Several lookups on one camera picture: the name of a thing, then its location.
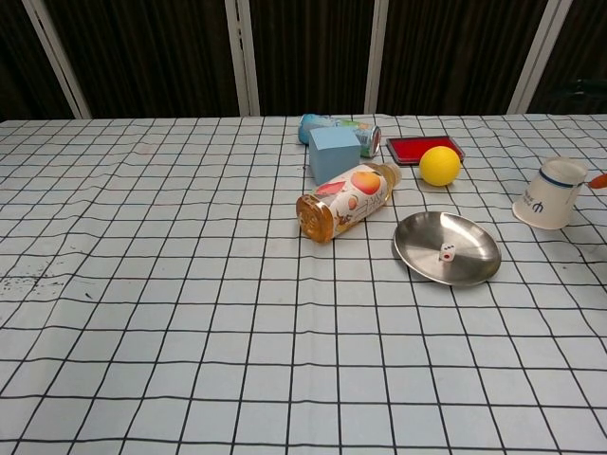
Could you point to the silver metal plate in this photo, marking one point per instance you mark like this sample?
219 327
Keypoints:
422 242

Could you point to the light blue cube box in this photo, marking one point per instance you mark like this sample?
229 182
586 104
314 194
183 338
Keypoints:
334 156

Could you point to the white frame post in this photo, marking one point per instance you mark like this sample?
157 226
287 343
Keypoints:
57 61
242 61
378 61
538 61

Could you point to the white paper cup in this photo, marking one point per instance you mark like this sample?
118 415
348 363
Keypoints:
547 201

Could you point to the red flat tray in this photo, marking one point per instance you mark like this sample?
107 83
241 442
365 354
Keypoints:
408 148

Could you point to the blue green drink can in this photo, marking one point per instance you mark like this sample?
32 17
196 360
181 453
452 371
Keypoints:
367 137

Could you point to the checkered tablecloth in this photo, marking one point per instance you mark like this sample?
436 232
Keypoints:
189 308

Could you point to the white die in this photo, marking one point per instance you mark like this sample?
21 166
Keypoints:
447 252

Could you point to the peach juice bottle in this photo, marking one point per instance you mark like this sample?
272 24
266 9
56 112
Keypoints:
341 204

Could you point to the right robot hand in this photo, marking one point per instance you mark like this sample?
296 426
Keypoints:
600 180

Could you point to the yellow ball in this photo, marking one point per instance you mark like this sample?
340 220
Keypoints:
440 166

